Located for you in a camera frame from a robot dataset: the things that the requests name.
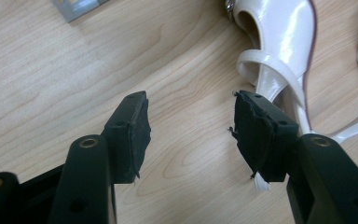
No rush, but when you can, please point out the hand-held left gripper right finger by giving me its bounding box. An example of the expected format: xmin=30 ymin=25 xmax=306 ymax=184
xmin=227 ymin=90 xmax=358 ymax=224

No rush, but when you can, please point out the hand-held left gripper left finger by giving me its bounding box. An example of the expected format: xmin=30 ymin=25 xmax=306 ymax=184
xmin=47 ymin=91 xmax=152 ymax=224

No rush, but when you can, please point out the grey metal shoe rack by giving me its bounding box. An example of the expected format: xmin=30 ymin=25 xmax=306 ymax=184
xmin=51 ymin=0 xmax=110 ymax=23

